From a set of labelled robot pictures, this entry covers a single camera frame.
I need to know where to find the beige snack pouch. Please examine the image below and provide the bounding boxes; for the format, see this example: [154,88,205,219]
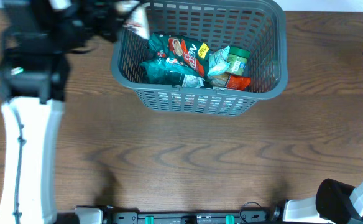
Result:
[114,0,150,40]

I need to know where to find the green Nescafe coffee bag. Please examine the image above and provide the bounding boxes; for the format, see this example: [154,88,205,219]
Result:
[140,33,211,88]

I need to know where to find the grey plastic basket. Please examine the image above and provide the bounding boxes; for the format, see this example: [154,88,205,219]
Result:
[111,0,288,116]

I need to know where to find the small light blue packet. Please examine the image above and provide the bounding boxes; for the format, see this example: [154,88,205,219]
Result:
[208,46,230,77]

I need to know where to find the green lid jar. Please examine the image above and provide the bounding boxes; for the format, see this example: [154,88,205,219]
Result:
[226,47,250,76]

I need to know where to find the orange spaghetti pack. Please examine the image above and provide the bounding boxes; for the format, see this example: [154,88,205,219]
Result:
[208,73,251,91]

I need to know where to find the multipack tissue packets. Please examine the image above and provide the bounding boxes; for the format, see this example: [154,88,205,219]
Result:
[158,92,245,111]

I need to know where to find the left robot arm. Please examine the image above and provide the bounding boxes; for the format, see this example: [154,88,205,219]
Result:
[0,1,133,223]

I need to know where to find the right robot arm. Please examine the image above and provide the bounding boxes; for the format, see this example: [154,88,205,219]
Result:
[269,179,363,224]

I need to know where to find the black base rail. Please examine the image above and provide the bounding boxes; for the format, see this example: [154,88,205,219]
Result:
[57,205,343,224]

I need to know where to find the left black cable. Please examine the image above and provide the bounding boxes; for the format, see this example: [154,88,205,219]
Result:
[0,71,27,224]

